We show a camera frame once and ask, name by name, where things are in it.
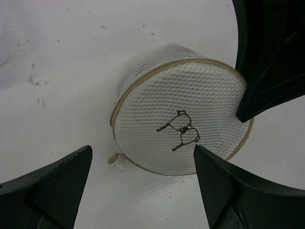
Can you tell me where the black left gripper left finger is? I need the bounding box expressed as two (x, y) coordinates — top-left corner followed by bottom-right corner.
(0, 146), (92, 229)

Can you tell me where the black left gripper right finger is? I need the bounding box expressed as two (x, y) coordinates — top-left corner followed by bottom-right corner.
(193, 146), (305, 229)

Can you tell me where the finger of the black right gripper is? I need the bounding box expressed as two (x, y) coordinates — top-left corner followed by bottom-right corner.
(233, 0), (305, 122)

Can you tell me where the white mesh laundry bag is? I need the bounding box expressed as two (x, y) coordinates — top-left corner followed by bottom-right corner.
(108, 43), (253, 176)

